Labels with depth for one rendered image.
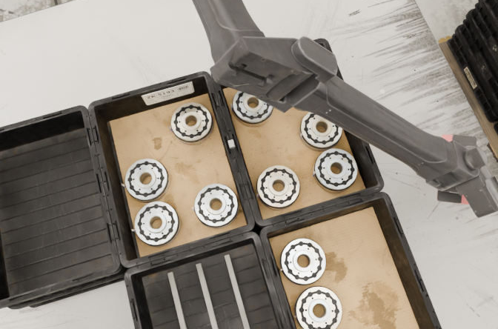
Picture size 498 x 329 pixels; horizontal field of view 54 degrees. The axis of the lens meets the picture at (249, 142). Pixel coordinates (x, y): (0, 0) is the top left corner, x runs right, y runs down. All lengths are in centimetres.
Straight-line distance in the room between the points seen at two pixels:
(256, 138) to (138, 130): 30
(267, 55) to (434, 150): 36
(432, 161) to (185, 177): 61
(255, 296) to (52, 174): 58
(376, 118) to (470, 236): 72
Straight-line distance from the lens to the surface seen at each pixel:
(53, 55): 158
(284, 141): 122
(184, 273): 117
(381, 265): 120
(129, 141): 126
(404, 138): 80
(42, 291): 115
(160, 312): 118
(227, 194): 115
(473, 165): 90
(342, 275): 118
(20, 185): 133
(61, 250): 125
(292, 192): 116
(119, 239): 112
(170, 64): 147
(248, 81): 65
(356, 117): 73
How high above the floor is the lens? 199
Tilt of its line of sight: 72 degrees down
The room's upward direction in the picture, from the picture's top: 3 degrees counter-clockwise
